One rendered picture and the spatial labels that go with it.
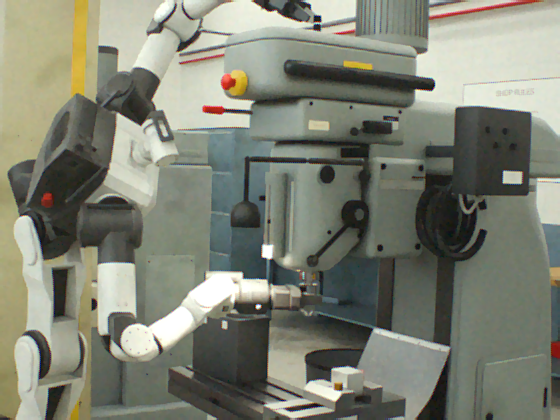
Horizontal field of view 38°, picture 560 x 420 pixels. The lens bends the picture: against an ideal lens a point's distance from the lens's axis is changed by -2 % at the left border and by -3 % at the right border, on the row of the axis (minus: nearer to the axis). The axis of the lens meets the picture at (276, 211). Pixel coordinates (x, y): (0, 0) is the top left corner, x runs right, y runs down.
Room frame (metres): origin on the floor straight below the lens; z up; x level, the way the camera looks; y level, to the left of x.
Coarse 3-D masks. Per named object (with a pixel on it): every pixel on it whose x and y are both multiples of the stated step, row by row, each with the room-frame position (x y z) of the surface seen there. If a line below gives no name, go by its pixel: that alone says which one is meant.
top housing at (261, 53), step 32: (256, 32) 1.94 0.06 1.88; (288, 32) 1.90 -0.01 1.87; (320, 32) 1.96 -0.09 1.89; (224, 64) 2.06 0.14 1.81; (256, 64) 1.93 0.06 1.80; (352, 64) 2.00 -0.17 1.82; (384, 64) 2.06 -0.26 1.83; (416, 64) 2.13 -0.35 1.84; (256, 96) 1.99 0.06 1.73; (288, 96) 1.96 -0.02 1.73; (320, 96) 1.97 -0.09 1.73; (352, 96) 2.01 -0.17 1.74; (384, 96) 2.06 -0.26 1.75
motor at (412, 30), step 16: (368, 0) 2.18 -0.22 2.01; (384, 0) 2.16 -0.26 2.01; (400, 0) 2.15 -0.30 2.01; (416, 0) 2.16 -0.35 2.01; (368, 16) 2.18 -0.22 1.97; (384, 16) 2.16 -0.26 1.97; (400, 16) 2.15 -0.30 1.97; (416, 16) 2.16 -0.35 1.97; (368, 32) 2.18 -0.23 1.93; (384, 32) 2.15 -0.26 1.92; (400, 32) 2.15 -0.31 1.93; (416, 32) 2.16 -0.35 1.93; (416, 48) 2.18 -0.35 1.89
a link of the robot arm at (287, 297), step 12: (252, 288) 2.04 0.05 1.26; (264, 288) 2.05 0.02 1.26; (276, 288) 2.07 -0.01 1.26; (288, 288) 2.08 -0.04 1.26; (252, 300) 2.03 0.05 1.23; (264, 300) 2.04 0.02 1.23; (276, 300) 2.05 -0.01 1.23; (288, 300) 2.05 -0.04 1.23; (300, 300) 2.04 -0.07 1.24; (252, 312) 2.05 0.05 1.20; (264, 312) 2.06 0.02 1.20
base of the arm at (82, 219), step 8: (80, 208) 1.98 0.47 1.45; (88, 208) 1.99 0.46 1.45; (96, 208) 2.00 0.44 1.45; (104, 208) 2.01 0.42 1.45; (112, 208) 2.01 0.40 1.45; (120, 208) 2.02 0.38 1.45; (128, 208) 2.03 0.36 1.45; (136, 208) 2.00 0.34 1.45; (80, 216) 1.93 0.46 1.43; (136, 216) 1.97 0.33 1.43; (80, 224) 1.92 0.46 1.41; (136, 224) 1.96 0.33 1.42; (80, 232) 1.92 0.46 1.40; (136, 232) 1.96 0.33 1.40; (80, 240) 1.93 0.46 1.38; (136, 240) 1.96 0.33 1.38; (136, 248) 1.99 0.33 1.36
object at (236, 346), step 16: (208, 320) 2.43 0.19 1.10; (224, 320) 2.37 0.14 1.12; (240, 320) 2.34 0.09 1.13; (256, 320) 2.37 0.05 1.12; (208, 336) 2.43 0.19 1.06; (224, 336) 2.37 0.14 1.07; (240, 336) 2.34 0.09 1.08; (256, 336) 2.37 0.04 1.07; (208, 352) 2.43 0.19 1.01; (224, 352) 2.37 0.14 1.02; (240, 352) 2.34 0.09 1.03; (256, 352) 2.38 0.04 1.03; (192, 368) 2.49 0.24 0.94; (208, 368) 2.43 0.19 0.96; (224, 368) 2.37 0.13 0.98; (240, 368) 2.34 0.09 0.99; (256, 368) 2.38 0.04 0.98
